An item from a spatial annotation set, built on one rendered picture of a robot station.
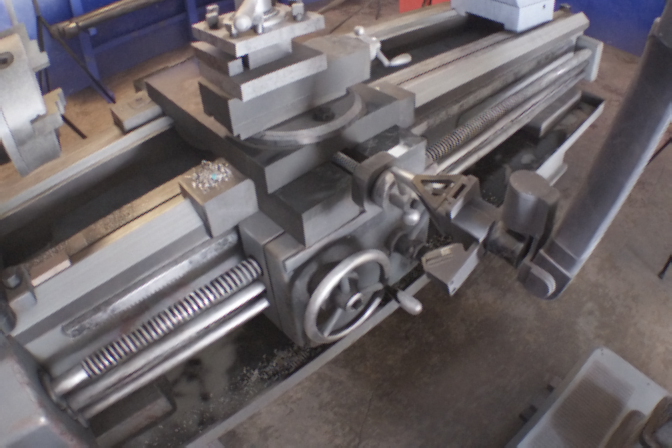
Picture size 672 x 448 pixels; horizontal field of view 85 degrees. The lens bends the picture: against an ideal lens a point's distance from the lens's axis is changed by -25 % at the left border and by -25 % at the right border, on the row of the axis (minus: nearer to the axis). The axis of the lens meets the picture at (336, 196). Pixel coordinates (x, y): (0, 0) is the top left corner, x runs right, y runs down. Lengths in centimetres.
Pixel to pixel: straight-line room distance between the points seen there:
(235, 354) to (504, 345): 94
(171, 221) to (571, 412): 108
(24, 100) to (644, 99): 82
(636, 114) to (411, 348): 129
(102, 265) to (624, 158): 78
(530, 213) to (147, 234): 61
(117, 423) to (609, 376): 128
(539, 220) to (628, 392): 92
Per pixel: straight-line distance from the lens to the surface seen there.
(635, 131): 49
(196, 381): 115
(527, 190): 57
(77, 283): 83
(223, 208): 83
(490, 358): 164
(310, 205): 76
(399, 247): 97
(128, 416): 108
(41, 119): 77
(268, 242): 83
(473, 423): 151
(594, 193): 53
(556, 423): 129
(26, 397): 79
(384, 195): 77
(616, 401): 139
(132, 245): 83
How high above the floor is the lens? 137
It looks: 39 degrees down
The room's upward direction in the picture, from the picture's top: 3 degrees counter-clockwise
